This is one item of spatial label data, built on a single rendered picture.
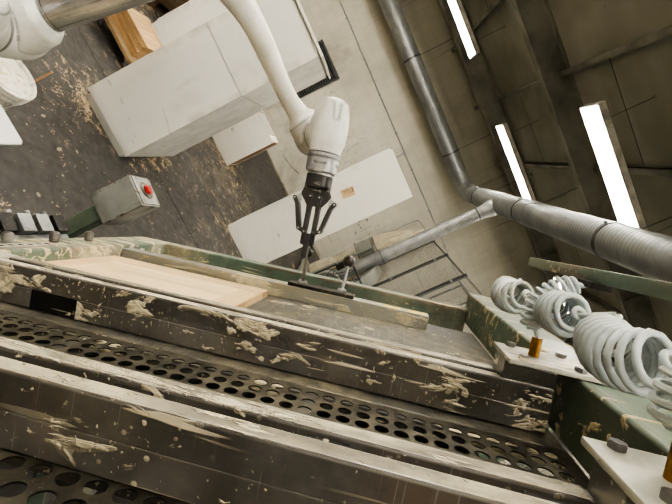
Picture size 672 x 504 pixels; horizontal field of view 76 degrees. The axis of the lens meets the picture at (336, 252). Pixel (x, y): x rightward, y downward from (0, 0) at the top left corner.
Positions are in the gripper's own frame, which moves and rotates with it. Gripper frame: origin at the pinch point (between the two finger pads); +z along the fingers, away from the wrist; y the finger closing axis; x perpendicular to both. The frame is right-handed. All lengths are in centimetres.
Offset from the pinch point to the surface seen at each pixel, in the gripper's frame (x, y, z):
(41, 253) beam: -27, -57, 13
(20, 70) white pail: 73, -170, -50
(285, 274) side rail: 27.5, -10.5, 13.3
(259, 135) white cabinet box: 450, -177, -103
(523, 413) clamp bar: -53, 47, 14
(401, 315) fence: 3.5, 30.3, 14.2
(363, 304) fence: 3.5, 19.1, 13.5
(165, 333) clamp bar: -53, -10, 15
